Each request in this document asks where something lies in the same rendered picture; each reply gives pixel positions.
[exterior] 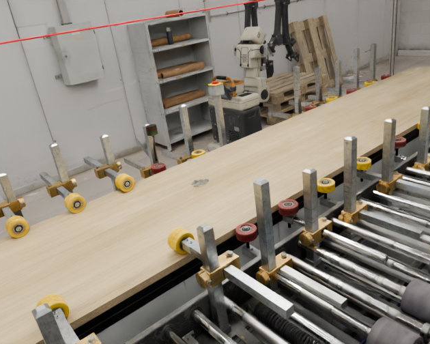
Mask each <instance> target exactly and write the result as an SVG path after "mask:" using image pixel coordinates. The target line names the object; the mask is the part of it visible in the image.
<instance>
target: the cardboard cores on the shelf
mask: <svg viewBox="0 0 430 344"><path fill-rule="evenodd" d="M190 38H191V36H190V34H189V33H183V34H179V35H173V43H176V42H181V41H185V40H190ZM151 44H152V47H156V46H162V45H165V44H169V43H168V39H167V37H165V38H158V39H155V40H151ZM204 67H205V62H204V61H199V62H197V61H194V62H192V61H191V62H188V63H182V64H179V65H176V66H171V67H168V68H162V69H159V70H156V72H157V76H158V78H162V79H164V78H169V77H172V76H177V75H180V74H185V73H188V72H193V71H195V70H200V69H204ZM205 95H206V92H205V91H204V90H203V91H200V90H199V89H196V90H194V91H189V92H186V93H184V94H180V95H176V96H172V97H170V98H165V99H162V103H163V107H164V109H167V108H169V107H172V106H175V105H178V104H182V103H185V102H188V101H191V100H194V99H197V98H200V97H203V96H205Z"/></svg>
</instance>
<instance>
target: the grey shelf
mask: <svg viewBox="0 0 430 344"><path fill-rule="evenodd" d="M126 26H127V29H128V35H129V38H130V45H131V48H132V54H133V57H134V64H135V67H136V71H137V76H138V80H139V86H140V90H141V95H142V99H143V105H144V109H145V114H146V118H147V124H156V127H157V131H158V134H157V135H154V141H155V142H156V143H159V144H162V145H165V146H167V149H168V150H169V151H171V152H172V149H171V144H172V143H175V142H177V141H180V140H182V139H184V135H183V130H182V123H181V119H180V112H179V107H178V106H179V105H181V104H178V105H175V106H172V107H169V108H167V109H164V107H163V103H162V99H165V98H170V97H172V96H176V95H180V94H184V93H186V92H189V91H194V90H196V88H197V89H199V90H200V91H203V90H204V91H205V92H206V95H205V96H203V97H200V98H197V99H194V100H191V101H188V102H185V103H182V104H185V105H186V106H187V111H188V118H189V123H190V131H191V135H192V136H193V135H196V134H199V133H201V132H204V131H206V130H209V129H212V123H211V118H210V109H209V107H210V105H209V103H208V98H207V95H208V94H209V91H208V86H207V83H212V79H213V78H214V77H215V76H216V73H215V67H214V58H213V52H212V42H211V37H210V26H209V21H208V15H207V12H205V13H198V14H187V15H183V16H180V17H173V18H162V19H158V20H150V21H145V22H141V23H134V24H129V25H126ZM167 27H170V28H171V31H172V35H179V34H183V33H189V34H190V36H191V38H190V40H185V41H181V42H176V43H173V44H171V45H168V44H165V45H162V46H156V47H152V44H151V40H155V39H158V38H165V37H167V30H166V28H167ZM186 27H187V28H186ZM187 31H188V32H187ZM190 53H191V54H190ZM191 61H192V62H194V61H197V62H199V61H204V62H205V67H204V69H200V70H195V71H193V72H188V73H185V74H180V75H177V76H172V77H169V78H164V79H162V78H158V76H157V72H156V70H159V69H162V68H168V67H171V66H176V65H179V64H182V63H188V62H191ZM199 110H200V111H199Z"/></svg>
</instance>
